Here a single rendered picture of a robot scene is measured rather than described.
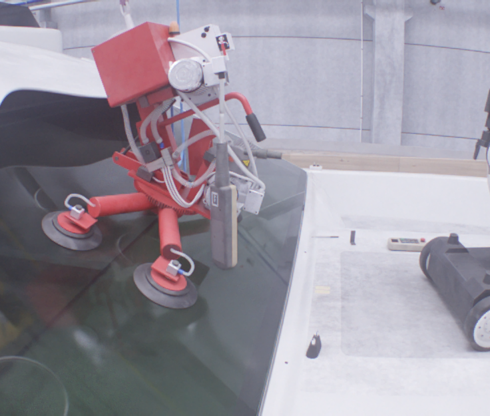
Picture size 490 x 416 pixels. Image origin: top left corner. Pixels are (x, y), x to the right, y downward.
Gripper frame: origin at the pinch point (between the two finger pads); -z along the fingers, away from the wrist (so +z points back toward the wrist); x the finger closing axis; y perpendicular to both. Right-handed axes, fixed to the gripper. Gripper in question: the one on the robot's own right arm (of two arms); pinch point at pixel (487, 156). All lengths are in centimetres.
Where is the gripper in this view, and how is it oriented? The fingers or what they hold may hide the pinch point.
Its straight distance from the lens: 189.0
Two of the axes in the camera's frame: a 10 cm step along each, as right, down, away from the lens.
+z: 2.0, -9.3, -3.1
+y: -0.4, 3.1, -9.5
